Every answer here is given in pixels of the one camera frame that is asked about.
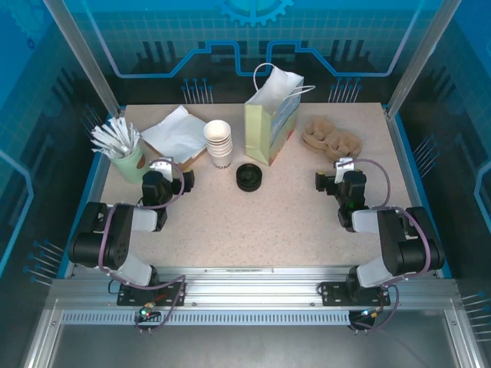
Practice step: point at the brown pulp cup carrier stack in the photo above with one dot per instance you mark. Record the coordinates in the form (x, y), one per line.
(330, 140)

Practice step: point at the stack of white paper cups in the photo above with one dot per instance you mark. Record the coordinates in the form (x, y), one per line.
(218, 132)

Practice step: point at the stack of black cup lids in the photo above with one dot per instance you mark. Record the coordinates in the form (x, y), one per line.
(249, 176)

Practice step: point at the green paper gift bag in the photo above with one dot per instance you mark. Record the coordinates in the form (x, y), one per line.
(257, 130)

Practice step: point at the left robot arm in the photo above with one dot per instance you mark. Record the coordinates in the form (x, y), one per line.
(115, 245)

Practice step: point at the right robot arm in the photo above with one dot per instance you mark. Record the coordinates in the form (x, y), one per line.
(399, 245)

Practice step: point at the green straw holder cup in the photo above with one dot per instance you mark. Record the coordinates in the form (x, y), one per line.
(134, 170)

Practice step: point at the white paper-wrapped straw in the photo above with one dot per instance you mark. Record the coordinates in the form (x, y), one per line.
(117, 130)
(135, 140)
(109, 138)
(130, 136)
(101, 138)
(100, 151)

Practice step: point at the white paper napkin stack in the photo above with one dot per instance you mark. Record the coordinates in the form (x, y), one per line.
(174, 115)

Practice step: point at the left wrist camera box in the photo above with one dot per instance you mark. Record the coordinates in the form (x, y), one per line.
(161, 166)

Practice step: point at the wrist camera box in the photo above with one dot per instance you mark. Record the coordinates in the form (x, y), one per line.
(161, 166)
(341, 166)

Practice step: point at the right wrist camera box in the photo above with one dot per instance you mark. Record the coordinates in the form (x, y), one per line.
(341, 166)

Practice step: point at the blue-edged aluminium side rail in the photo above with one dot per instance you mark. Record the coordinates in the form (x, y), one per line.
(94, 191)
(415, 184)

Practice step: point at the aluminium mounting rail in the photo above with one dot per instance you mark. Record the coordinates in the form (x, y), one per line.
(249, 287)

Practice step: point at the aluminium frame post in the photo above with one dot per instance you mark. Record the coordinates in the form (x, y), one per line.
(422, 57)
(87, 57)

